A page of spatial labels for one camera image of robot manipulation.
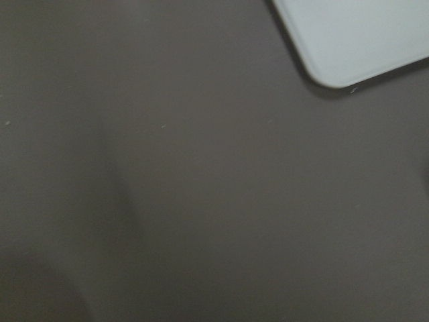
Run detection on cream rectangular tray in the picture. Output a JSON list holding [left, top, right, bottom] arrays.
[[273, 1, 428, 89]]

